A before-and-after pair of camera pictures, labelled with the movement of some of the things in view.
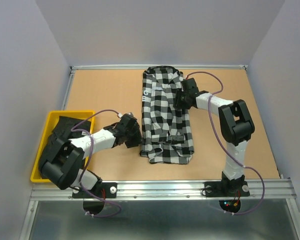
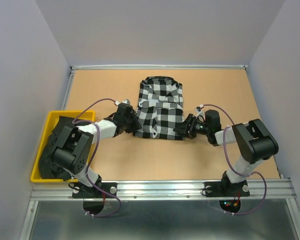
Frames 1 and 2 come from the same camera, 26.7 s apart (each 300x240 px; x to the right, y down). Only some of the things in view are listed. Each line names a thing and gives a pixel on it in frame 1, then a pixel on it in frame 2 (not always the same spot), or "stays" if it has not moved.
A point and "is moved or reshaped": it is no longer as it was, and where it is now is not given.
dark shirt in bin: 66,128 stays
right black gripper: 178,102 -> 184,127
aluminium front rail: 269,190 stays
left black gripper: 138,138 -> 136,125
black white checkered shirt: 166,133 is moved or reshaped
